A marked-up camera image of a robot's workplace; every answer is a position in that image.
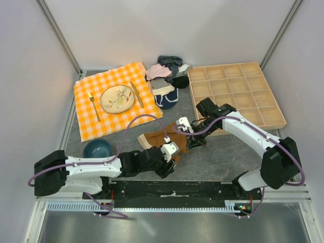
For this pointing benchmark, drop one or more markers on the navy blue underwear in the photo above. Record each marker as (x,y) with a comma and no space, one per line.
(168,100)

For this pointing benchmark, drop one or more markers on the beige floral plate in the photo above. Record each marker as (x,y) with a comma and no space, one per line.
(117,99)

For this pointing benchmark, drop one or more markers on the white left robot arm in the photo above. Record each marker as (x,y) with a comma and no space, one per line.
(58,173)

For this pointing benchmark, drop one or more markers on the pink underwear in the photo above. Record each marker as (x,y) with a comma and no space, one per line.
(157,71)

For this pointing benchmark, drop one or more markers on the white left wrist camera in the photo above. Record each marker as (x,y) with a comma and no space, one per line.
(169,149)

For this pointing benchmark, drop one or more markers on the orange checkered cloth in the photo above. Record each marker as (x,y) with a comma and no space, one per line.
(89,127)

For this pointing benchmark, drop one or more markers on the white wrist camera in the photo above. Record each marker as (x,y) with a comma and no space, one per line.
(184,125)
(169,149)

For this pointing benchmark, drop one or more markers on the wooden compartment tray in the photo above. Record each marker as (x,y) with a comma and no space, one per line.
(241,85)

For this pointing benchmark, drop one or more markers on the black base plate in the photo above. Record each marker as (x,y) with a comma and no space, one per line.
(173,193)

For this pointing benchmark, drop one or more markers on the gold fork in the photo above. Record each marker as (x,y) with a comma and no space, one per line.
(91,98)

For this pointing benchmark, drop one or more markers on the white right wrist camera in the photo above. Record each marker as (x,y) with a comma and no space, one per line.
(184,125)

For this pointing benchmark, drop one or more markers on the grey cable duct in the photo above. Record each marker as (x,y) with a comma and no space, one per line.
(87,206)

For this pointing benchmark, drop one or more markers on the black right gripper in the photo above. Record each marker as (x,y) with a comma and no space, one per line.
(195,140)

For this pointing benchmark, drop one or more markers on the white grey underwear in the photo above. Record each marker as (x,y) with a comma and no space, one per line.
(183,70)

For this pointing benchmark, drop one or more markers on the grey beige underwear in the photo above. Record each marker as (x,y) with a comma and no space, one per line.
(160,87)

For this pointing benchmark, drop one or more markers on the black underwear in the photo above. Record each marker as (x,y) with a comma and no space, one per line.
(180,82)

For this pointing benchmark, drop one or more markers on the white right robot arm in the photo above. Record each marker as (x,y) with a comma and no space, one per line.
(280,157)

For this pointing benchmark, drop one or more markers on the gold knife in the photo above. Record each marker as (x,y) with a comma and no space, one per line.
(137,94)

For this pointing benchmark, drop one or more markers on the blue bowl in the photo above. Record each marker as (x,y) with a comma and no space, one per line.
(97,148)

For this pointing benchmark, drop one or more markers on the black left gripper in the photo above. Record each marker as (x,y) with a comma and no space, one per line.
(164,171)

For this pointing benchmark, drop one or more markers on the striped dark underwear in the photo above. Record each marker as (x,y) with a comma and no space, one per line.
(171,62)

